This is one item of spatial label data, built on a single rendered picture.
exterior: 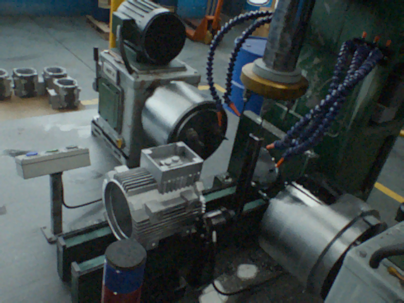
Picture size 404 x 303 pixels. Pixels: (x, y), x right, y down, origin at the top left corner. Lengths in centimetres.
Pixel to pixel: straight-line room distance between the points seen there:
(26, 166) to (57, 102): 236
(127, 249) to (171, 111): 71
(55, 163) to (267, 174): 62
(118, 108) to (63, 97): 191
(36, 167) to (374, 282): 80
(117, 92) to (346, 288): 98
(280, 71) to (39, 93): 283
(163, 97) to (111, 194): 41
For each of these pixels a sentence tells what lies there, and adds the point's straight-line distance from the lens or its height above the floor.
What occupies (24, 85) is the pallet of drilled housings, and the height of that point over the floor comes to 26.
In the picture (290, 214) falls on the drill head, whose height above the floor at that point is 111.
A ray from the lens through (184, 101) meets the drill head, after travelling 126.
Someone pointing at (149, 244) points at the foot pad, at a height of 97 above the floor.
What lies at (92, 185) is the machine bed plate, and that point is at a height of 80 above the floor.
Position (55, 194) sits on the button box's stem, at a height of 95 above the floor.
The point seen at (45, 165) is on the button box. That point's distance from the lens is 107.
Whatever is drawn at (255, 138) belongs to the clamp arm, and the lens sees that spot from 90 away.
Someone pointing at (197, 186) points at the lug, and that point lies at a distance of 98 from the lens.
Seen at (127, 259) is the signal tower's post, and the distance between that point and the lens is 60.
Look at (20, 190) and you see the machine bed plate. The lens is 142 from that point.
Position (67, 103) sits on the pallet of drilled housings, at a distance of 338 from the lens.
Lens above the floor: 165
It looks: 30 degrees down
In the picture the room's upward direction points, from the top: 11 degrees clockwise
